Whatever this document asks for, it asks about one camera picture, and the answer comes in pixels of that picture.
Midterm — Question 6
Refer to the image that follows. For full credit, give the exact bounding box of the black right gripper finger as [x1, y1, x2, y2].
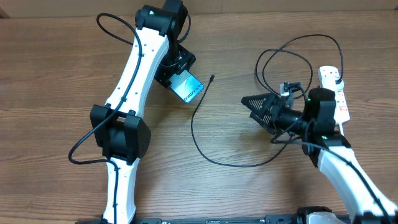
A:
[249, 111, 279, 134]
[241, 93, 282, 114]

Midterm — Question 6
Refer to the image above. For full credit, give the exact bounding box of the blue Samsung Galaxy smartphone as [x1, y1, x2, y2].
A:
[169, 70, 204, 103]

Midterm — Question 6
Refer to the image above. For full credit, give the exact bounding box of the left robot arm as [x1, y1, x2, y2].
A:
[90, 1, 203, 223]

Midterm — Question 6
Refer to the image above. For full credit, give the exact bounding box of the white charger plug adapter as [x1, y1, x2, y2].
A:
[322, 77, 345, 91]

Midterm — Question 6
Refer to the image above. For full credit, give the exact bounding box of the white power strip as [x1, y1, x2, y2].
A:
[318, 65, 350, 124]

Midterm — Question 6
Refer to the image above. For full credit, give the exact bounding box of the black USB charging cable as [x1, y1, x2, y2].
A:
[190, 34, 345, 168]

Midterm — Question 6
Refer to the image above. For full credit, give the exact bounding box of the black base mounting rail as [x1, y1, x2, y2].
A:
[74, 214, 352, 224]

